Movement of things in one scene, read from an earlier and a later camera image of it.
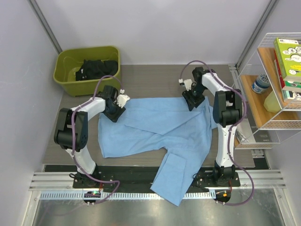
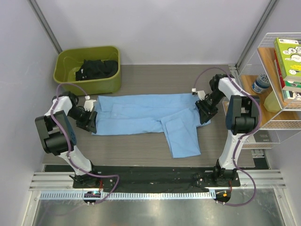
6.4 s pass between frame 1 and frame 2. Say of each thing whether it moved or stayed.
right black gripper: moved
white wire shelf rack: stayed
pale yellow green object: stayed
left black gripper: moved
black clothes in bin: stayed
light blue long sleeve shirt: moved
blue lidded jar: stayed
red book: stayed
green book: stayed
